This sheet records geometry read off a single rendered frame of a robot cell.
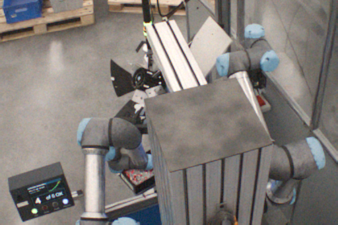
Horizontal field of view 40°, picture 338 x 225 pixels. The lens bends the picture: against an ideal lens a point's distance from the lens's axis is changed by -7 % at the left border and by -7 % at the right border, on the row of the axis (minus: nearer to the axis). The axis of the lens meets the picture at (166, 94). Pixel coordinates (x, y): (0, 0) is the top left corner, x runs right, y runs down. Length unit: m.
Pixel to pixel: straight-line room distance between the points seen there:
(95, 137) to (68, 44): 3.17
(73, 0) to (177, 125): 4.16
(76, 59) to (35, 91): 0.56
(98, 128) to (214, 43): 0.94
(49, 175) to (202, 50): 1.09
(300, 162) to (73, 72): 3.34
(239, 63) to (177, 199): 0.68
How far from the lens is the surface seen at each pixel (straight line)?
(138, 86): 2.54
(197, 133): 1.15
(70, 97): 4.41
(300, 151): 1.62
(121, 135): 1.94
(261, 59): 1.73
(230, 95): 1.24
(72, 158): 3.89
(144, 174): 2.59
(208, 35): 2.68
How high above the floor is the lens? 2.87
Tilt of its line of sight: 42 degrees down
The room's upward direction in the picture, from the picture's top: 5 degrees counter-clockwise
